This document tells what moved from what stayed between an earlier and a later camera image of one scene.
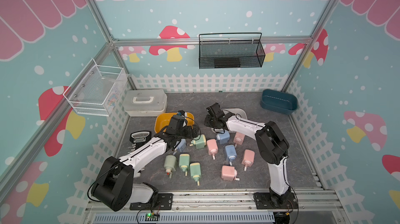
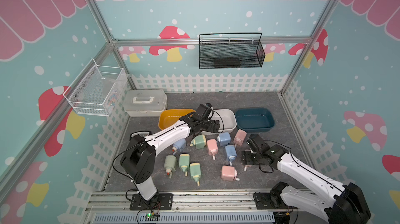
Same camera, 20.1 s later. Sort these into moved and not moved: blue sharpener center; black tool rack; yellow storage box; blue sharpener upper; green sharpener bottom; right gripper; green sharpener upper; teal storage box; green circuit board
Moved: teal storage box; yellow storage box; right gripper
Not moved: blue sharpener upper; green circuit board; green sharpener bottom; green sharpener upper; blue sharpener center; black tool rack
